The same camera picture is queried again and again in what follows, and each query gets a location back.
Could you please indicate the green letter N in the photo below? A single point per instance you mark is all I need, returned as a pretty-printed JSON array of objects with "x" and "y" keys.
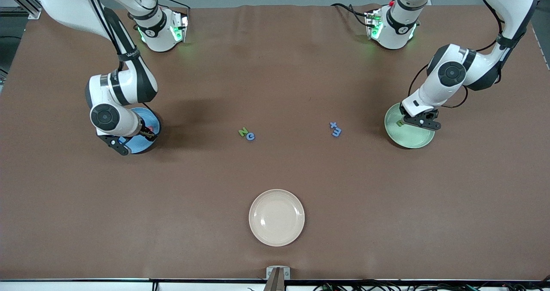
[{"x": 243, "y": 131}]

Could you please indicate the blue letter c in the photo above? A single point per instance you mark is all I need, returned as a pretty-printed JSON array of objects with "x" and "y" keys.
[{"x": 250, "y": 136}]

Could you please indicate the blue letter m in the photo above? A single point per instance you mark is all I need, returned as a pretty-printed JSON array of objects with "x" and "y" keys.
[{"x": 337, "y": 132}]

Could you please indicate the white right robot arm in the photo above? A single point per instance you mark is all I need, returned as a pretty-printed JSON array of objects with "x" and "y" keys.
[{"x": 60, "y": 3}]

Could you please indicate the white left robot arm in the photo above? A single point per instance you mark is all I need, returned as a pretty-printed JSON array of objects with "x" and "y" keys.
[{"x": 434, "y": 93}]

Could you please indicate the blue plate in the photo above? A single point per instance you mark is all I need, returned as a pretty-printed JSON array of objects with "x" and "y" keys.
[{"x": 144, "y": 147}]

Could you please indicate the cream plate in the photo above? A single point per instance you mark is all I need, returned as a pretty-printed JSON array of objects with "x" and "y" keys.
[{"x": 276, "y": 217}]

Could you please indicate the green plate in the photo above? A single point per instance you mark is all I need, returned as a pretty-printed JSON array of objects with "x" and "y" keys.
[{"x": 412, "y": 138}]

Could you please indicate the brown table cover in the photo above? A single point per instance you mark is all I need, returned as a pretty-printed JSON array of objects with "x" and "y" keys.
[{"x": 292, "y": 170}]

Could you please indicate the white table edge strip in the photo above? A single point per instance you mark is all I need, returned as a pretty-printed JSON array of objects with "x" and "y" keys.
[{"x": 86, "y": 287}]

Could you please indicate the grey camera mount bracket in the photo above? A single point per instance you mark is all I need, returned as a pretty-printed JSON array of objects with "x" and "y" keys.
[{"x": 278, "y": 274}]

